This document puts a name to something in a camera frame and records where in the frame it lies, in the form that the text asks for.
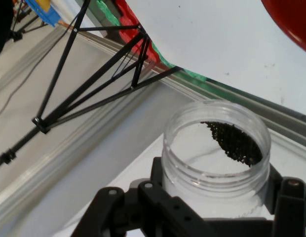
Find aluminium rail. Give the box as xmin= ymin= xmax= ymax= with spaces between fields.
xmin=53 ymin=24 xmax=306 ymax=154

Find clear plastic jar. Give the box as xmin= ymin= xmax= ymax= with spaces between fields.
xmin=161 ymin=100 xmax=271 ymax=219

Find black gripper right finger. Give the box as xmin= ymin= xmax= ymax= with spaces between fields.
xmin=265 ymin=163 xmax=306 ymax=237

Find small black stand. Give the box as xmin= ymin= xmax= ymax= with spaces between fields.
xmin=9 ymin=0 xmax=49 ymax=41

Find blue plastic crate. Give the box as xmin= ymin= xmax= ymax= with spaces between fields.
xmin=24 ymin=0 xmax=62 ymax=28

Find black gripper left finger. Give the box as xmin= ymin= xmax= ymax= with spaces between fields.
xmin=70 ymin=157 xmax=218 ymax=237

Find black tripod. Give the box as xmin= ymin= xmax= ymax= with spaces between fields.
xmin=0 ymin=0 xmax=183 ymax=171

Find red and black bowl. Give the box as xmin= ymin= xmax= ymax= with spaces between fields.
xmin=261 ymin=0 xmax=306 ymax=55

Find black seeds heap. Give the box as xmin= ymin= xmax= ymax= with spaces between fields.
xmin=200 ymin=120 xmax=264 ymax=169

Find large black object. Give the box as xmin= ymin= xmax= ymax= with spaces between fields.
xmin=0 ymin=0 xmax=15 ymax=59

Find red foam blocks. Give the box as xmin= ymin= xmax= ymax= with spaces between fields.
xmin=113 ymin=0 xmax=161 ymax=67

